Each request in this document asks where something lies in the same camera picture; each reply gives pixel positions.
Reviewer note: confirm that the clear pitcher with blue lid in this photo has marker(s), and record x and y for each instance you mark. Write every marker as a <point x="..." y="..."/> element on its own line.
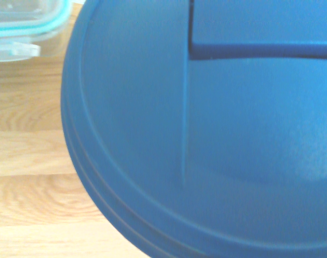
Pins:
<point x="206" y="134"/>

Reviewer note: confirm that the glass container with teal seal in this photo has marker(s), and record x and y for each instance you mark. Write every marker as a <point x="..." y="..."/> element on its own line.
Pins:
<point x="23" y="24"/>

